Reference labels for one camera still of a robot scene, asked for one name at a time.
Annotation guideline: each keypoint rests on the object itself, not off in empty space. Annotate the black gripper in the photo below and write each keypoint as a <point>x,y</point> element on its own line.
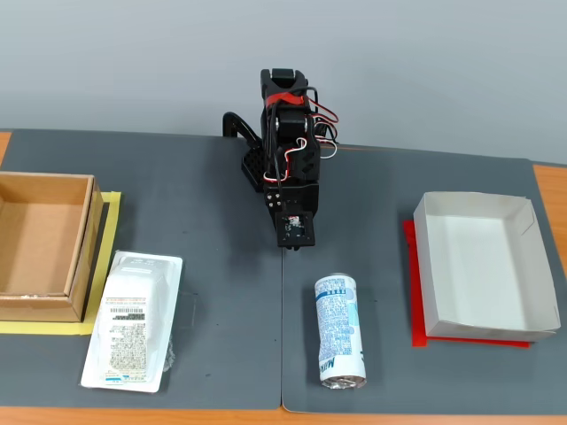
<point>273,200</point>

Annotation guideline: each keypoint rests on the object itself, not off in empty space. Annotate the white packaged sandwich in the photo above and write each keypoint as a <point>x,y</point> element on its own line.
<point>133,319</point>

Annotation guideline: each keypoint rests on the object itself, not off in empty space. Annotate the brown cardboard box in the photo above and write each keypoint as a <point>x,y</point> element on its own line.
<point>40,248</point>

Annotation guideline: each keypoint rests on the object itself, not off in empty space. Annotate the white blue drink can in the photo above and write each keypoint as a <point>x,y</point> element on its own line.
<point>339,332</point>

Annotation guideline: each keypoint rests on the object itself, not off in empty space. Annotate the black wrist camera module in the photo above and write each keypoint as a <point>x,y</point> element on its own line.
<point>296,230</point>

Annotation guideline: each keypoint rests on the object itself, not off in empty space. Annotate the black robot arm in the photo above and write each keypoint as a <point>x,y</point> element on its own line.
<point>292,124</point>

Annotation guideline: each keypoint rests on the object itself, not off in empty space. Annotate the dark gray mat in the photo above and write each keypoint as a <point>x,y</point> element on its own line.
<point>376,199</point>
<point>199,199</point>

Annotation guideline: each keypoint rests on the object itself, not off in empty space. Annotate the red tape band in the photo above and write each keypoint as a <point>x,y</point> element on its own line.
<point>288,98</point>

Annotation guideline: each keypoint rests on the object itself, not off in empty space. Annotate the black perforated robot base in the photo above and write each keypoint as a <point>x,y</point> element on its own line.
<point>252,166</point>

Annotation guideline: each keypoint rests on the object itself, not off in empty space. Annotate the black table clamp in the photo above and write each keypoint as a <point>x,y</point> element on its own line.
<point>237,122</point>

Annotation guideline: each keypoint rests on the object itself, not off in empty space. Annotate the red framed tray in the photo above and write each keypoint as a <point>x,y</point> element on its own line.
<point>418,327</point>

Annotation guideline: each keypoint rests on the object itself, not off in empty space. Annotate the gray paper box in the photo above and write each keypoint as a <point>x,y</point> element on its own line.
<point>478,265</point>

